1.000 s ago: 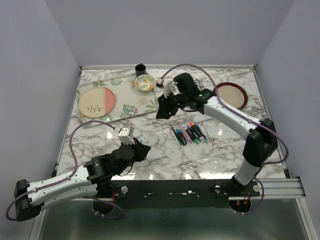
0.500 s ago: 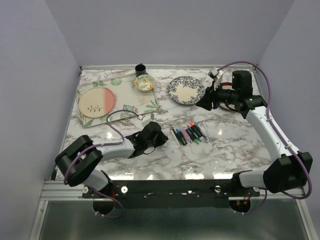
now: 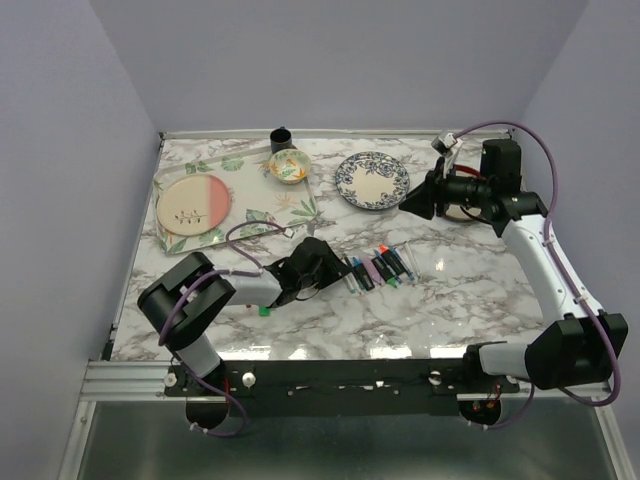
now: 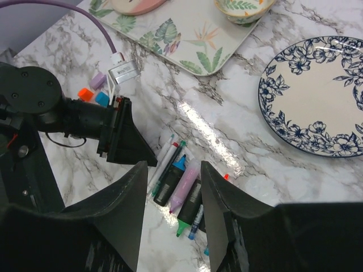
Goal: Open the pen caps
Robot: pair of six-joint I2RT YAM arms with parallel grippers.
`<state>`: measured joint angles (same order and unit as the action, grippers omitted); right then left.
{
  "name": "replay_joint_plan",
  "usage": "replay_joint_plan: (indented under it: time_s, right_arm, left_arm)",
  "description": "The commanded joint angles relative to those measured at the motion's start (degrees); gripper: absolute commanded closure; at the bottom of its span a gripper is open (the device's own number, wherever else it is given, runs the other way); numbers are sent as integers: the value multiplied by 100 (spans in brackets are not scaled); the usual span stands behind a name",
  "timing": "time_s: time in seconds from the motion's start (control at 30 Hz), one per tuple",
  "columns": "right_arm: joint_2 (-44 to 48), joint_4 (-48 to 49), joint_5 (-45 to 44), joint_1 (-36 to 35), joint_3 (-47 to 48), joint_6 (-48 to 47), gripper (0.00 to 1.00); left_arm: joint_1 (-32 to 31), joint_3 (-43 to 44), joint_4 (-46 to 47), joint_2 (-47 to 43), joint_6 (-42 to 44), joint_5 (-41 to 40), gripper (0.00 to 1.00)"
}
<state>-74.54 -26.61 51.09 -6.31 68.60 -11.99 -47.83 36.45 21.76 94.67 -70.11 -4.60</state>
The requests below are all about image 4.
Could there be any blue floral plate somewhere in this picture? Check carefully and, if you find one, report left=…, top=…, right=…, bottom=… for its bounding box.
left=258, top=36, right=362, bottom=158

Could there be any green black highlighter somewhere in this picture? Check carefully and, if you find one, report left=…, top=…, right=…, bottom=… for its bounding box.
left=176, top=179, right=202, bottom=237

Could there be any blue highlighter cap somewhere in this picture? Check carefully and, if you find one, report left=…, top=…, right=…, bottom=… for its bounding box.
left=95, top=92, right=109, bottom=107

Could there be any blue black highlighter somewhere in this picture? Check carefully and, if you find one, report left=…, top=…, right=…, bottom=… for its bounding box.
left=153, top=154, right=187, bottom=206

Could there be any purple highlighter cap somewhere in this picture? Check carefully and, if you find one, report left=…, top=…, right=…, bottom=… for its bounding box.
left=89, top=72, right=107, bottom=90

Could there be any floral yellow bowl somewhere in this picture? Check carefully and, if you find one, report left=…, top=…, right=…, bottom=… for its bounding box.
left=214, top=0, right=276, bottom=25

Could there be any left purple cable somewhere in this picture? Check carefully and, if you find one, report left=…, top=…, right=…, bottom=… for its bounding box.
left=0, top=0, right=119, bottom=56

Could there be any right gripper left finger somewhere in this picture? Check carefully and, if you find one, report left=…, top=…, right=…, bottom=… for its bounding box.
left=1, top=161, right=148, bottom=271

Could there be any purple translucent highlighter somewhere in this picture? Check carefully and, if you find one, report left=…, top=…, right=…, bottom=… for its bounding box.
left=169, top=158, right=200, bottom=214

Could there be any orange highlighter cap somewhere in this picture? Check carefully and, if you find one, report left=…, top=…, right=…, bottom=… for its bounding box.
left=78, top=88, right=94, bottom=102

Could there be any teal capped white marker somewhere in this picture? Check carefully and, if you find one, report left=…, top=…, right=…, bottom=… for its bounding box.
left=147, top=134, right=175, bottom=186

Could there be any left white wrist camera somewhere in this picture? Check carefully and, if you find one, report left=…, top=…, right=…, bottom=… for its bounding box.
left=106, top=61, right=140, bottom=99

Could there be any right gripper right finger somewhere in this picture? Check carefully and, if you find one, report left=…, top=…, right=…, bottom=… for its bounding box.
left=201, top=161, right=362, bottom=271

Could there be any pink cream round plate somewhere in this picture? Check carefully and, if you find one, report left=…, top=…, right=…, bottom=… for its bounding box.
left=110, top=0, right=166, bottom=15

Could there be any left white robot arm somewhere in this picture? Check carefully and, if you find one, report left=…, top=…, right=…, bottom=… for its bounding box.
left=1, top=63, right=157, bottom=213

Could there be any floral rectangular tray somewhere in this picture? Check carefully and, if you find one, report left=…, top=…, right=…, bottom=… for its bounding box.
left=88, top=1, right=258, bottom=76

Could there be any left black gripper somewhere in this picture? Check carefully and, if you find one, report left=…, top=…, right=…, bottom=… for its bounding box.
left=97, top=96, right=158, bottom=167

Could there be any dark green pen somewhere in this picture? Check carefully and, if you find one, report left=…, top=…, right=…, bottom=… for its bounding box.
left=151, top=141, right=186, bottom=196

